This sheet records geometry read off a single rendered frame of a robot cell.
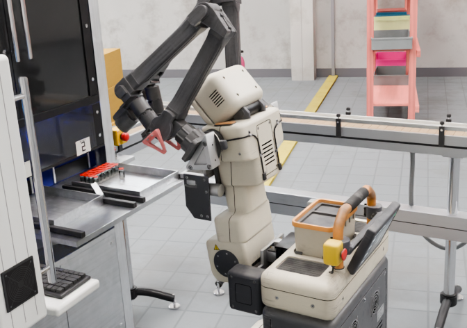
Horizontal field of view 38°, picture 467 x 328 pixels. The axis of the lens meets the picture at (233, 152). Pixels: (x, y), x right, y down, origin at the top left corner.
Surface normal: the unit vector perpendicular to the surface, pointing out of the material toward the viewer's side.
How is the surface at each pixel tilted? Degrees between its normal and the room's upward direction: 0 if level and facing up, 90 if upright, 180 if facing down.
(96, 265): 90
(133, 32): 90
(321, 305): 90
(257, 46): 90
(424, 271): 0
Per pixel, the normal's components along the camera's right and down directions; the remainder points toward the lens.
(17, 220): 0.89, 0.09
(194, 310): -0.06, -0.95
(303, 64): -0.26, 0.29
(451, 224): -0.48, 0.28
